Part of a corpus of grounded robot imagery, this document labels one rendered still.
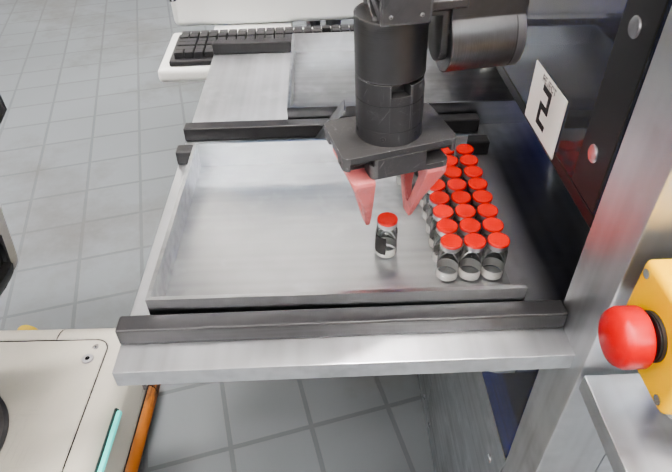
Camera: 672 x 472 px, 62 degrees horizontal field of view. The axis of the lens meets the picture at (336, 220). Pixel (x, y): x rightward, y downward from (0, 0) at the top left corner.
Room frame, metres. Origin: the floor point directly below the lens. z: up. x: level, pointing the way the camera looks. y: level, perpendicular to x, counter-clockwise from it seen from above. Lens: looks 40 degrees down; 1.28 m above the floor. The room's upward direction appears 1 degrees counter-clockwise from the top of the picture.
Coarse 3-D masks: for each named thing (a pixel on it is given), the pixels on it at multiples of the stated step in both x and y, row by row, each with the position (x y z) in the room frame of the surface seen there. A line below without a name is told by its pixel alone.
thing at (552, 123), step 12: (540, 72) 0.50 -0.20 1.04; (540, 84) 0.49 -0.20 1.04; (552, 84) 0.47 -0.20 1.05; (540, 96) 0.49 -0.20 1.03; (552, 96) 0.46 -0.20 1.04; (564, 96) 0.44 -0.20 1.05; (528, 108) 0.51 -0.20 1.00; (552, 108) 0.45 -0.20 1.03; (564, 108) 0.43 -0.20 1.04; (528, 120) 0.50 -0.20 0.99; (540, 120) 0.47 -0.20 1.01; (552, 120) 0.45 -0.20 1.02; (540, 132) 0.47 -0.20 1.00; (552, 132) 0.44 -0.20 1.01; (552, 144) 0.43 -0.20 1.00; (552, 156) 0.43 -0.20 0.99
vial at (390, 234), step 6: (378, 228) 0.42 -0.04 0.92; (384, 228) 0.42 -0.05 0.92; (390, 228) 0.42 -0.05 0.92; (396, 228) 0.42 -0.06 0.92; (378, 234) 0.42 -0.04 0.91; (384, 234) 0.42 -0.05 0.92; (390, 234) 0.42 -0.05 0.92; (396, 234) 0.42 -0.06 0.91; (390, 240) 0.41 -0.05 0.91; (396, 240) 0.42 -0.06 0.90; (390, 246) 0.41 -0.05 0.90; (396, 246) 0.42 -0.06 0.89; (390, 252) 0.41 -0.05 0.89
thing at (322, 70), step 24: (312, 48) 0.93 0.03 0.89; (336, 48) 0.93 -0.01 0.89; (312, 72) 0.85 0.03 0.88; (336, 72) 0.85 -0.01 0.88; (432, 72) 0.84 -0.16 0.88; (456, 72) 0.84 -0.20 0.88; (480, 72) 0.84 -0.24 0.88; (288, 96) 0.71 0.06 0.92; (312, 96) 0.77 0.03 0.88; (336, 96) 0.77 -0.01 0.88; (432, 96) 0.76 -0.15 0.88; (456, 96) 0.76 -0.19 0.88; (480, 96) 0.76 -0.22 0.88; (504, 96) 0.76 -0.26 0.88; (480, 120) 0.68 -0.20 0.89; (504, 120) 0.68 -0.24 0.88
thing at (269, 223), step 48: (240, 144) 0.59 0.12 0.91; (288, 144) 0.59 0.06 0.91; (192, 192) 0.53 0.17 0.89; (240, 192) 0.53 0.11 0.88; (288, 192) 0.53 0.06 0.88; (336, 192) 0.53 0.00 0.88; (384, 192) 0.53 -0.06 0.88; (192, 240) 0.45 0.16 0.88; (240, 240) 0.45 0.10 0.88; (288, 240) 0.45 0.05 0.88; (336, 240) 0.44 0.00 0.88; (192, 288) 0.38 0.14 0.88; (240, 288) 0.38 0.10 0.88; (288, 288) 0.38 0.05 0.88; (336, 288) 0.37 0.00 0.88; (384, 288) 0.37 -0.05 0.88; (432, 288) 0.34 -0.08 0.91; (480, 288) 0.34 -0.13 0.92
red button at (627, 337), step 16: (608, 320) 0.23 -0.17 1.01; (624, 320) 0.22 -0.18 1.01; (640, 320) 0.22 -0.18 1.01; (608, 336) 0.22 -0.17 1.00; (624, 336) 0.21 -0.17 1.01; (640, 336) 0.21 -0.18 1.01; (608, 352) 0.21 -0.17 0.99; (624, 352) 0.21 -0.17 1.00; (640, 352) 0.20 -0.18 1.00; (624, 368) 0.20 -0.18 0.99; (640, 368) 0.20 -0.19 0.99
